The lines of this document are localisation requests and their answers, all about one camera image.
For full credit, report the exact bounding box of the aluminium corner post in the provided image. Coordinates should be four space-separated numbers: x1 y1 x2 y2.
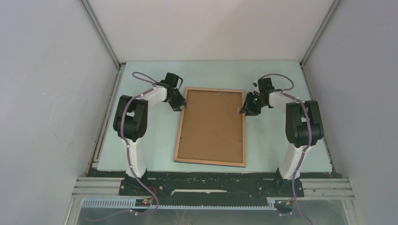
79 0 121 69
300 0 343 69

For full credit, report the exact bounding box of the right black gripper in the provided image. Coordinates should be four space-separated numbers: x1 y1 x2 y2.
239 91 266 117

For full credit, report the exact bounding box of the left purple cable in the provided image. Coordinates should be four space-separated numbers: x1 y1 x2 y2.
119 71 160 217

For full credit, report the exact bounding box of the brown backing board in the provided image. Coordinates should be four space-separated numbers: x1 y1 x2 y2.
177 90 244 164

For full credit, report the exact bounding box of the right aluminium corner post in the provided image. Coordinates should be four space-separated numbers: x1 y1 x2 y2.
300 0 343 69

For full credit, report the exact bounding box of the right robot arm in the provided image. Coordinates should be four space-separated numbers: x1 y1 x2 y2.
239 75 324 196

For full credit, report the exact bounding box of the left aluminium corner post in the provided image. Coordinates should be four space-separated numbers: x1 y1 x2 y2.
79 0 121 69

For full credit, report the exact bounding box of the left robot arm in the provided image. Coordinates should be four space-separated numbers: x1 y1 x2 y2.
113 72 187 195

